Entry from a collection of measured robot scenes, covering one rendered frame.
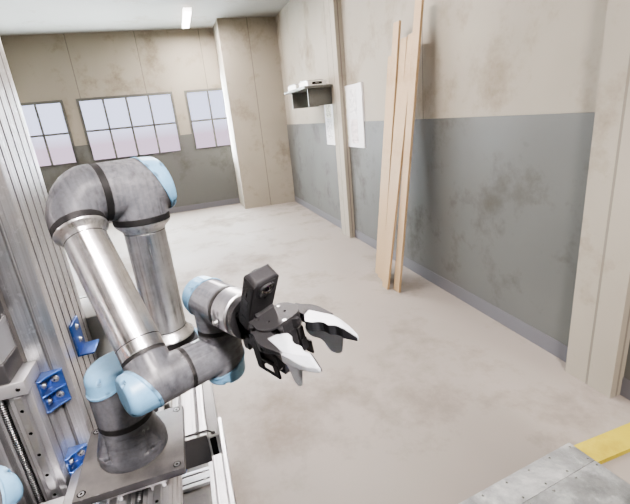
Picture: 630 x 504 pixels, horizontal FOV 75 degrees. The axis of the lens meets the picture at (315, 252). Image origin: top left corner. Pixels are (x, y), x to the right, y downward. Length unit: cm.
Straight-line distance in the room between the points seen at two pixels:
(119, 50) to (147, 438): 878
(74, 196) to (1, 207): 26
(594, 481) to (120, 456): 113
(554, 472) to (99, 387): 112
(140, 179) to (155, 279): 22
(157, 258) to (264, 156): 785
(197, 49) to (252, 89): 146
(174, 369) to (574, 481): 103
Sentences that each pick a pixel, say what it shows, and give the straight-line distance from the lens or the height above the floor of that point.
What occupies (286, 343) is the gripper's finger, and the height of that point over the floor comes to 146.
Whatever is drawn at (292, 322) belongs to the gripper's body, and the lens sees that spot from 59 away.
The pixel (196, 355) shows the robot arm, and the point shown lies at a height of 136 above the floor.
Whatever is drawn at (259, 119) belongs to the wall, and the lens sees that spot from 869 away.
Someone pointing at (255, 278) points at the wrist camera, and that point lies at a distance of 55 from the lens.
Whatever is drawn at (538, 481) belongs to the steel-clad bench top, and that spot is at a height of 80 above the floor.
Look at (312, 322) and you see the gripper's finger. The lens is 57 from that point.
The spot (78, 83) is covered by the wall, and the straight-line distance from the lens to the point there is 951.
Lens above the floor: 173
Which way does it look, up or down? 18 degrees down
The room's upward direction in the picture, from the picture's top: 6 degrees counter-clockwise
